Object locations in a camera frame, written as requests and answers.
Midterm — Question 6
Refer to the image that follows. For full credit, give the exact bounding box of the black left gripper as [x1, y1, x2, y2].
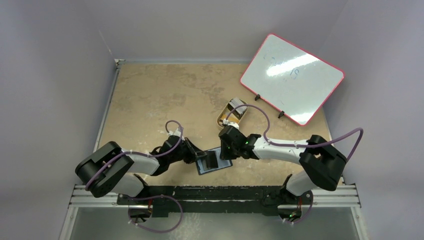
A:
[168, 137, 207, 165]

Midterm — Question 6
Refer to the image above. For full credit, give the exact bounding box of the navy blue leather card holder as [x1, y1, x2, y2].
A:
[195, 147, 233, 175]

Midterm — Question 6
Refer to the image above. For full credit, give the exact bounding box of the beige oval plastic tray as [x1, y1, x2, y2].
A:
[215, 97, 249, 128]

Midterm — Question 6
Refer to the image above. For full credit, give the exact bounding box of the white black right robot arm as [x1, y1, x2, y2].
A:
[218, 125, 347, 204]

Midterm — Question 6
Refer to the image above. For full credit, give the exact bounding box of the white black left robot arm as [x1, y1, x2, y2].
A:
[75, 135, 208, 205]

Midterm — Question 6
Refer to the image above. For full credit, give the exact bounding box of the stack of credit cards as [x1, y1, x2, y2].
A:
[220, 97, 248, 124]

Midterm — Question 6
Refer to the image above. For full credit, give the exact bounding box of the red framed whiteboard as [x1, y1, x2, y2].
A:
[240, 33, 345, 126]

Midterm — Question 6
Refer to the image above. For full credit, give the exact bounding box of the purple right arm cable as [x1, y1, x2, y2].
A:
[222, 104, 364, 163]

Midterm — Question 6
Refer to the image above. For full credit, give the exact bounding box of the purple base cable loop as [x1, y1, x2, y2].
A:
[127, 194, 184, 234]

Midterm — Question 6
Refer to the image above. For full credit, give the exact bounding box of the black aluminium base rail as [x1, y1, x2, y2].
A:
[70, 185, 361, 220]

